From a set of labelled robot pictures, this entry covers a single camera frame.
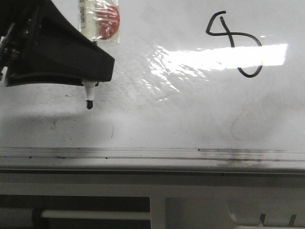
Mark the metal other-arm gripper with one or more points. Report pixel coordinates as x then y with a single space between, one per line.
39 44

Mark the white black-tip whiteboard marker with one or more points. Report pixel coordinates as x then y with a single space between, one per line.
99 22

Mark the white whiteboard with aluminium frame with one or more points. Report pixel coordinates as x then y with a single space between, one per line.
198 86

